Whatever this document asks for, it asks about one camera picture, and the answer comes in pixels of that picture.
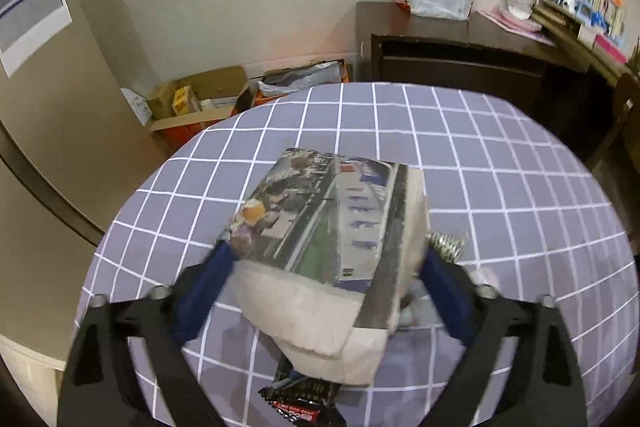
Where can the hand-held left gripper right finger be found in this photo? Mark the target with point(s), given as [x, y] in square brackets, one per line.
[447, 292]

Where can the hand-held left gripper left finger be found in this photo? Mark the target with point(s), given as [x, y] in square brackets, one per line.
[205, 287]

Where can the pink white wrapper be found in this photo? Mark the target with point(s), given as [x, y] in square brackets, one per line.
[485, 278]

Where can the black snack packet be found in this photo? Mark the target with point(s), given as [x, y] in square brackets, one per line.
[300, 399]

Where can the small yellow box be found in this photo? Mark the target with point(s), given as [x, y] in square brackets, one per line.
[185, 101]

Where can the small brown box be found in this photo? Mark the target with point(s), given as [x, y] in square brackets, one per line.
[161, 102]

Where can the white drawn card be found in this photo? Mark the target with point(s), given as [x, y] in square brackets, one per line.
[136, 107]

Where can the orange cardboard box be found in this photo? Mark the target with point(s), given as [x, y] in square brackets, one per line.
[270, 99]

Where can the open brown cardboard box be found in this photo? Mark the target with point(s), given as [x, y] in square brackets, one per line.
[220, 87]

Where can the dark wooden desk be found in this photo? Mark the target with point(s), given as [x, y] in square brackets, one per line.
[450, 67]

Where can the grey plastic bag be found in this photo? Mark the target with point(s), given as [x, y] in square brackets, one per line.
[305, 77]

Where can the wooden chair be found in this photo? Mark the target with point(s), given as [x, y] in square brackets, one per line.
[625, 107]

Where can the pink magazine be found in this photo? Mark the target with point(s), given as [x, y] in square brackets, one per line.
[500, 26]

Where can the brown wooden desk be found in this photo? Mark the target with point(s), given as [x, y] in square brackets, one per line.
[575, 52]

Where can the pink box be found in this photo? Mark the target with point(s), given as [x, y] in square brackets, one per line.
[610, 49]

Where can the white blue-rimmed bowl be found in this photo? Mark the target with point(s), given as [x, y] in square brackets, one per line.
[517, 7]

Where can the white desk shelf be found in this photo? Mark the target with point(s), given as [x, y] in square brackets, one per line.
[560, 14]

